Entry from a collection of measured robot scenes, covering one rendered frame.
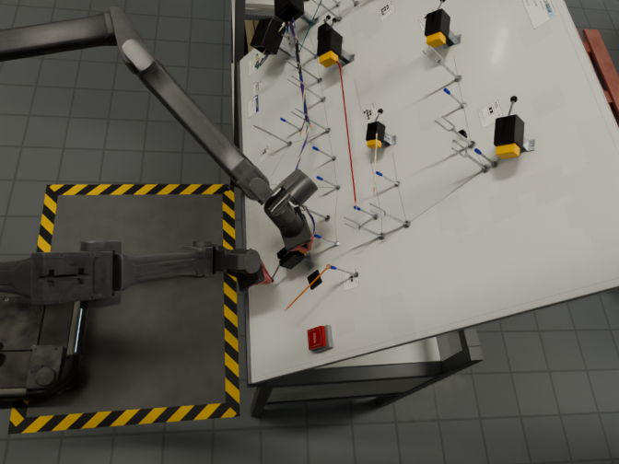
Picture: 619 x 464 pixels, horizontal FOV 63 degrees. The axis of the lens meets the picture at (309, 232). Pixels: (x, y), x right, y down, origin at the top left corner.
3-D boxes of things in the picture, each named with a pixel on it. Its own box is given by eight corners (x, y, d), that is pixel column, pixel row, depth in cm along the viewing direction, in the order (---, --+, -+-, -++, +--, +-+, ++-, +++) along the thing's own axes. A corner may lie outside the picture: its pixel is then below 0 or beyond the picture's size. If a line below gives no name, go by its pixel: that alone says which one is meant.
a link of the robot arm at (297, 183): (244, 189, 118) (245, 185, 110) (279, 154, 120) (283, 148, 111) (280, 225, 120) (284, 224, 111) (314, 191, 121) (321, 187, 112)
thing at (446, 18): (464, 7, 122) (445, -15, 116) (460, 49, 120) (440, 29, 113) (447, 14, 125) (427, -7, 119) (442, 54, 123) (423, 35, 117)
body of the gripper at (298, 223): (301, 209, 125) (290, 193, 119) (313, 241, 120) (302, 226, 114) (278, 220, 126) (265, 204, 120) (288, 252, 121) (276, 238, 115)
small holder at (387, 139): (399, 114, 127) (382, 102, 123) (395, 148, 126) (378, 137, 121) (384, 118, 131) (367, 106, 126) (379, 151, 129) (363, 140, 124)
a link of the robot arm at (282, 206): (257, 205, 114) (272, 218, 110) (278, 183, 114) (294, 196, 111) (269, 220, 119) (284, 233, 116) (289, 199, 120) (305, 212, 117)
